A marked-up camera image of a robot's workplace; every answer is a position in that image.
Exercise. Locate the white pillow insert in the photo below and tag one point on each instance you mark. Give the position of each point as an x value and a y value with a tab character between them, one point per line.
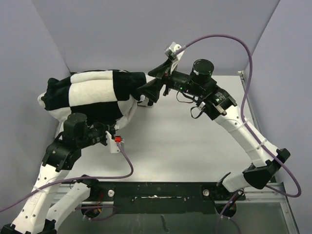
117	113

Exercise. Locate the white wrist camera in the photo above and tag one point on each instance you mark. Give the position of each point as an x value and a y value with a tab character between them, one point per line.
114	143
174	52

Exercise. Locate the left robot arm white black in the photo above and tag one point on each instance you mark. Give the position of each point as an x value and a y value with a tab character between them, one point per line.
53	196

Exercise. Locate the aluminium frame rail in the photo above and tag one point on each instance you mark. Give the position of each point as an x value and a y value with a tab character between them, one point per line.
285	206

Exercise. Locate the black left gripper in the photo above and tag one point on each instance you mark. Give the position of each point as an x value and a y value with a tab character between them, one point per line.
101	126

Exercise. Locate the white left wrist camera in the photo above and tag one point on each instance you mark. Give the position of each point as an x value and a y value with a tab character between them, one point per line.
114	143

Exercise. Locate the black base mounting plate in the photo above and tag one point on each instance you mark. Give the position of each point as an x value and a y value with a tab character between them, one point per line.
159	198

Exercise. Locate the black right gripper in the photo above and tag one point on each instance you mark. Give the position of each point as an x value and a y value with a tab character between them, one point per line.
151	89

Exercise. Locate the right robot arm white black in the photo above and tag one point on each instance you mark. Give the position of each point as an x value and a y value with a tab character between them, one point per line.
222	108

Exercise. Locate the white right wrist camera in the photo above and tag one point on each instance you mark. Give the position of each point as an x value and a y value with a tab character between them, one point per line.
174	52

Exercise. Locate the black white checkered pillowcase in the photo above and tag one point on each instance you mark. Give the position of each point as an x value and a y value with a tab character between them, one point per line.
95	86

